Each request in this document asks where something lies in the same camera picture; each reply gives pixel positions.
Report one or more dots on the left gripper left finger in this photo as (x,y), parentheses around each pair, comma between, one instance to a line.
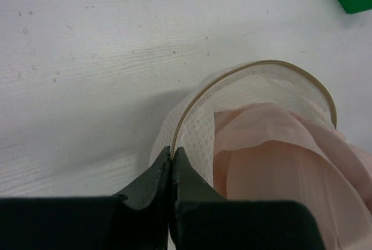
(133,218)

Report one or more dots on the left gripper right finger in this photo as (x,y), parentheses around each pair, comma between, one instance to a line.
(203,219)

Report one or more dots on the pink bra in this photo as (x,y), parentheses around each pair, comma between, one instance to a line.
(267,153)

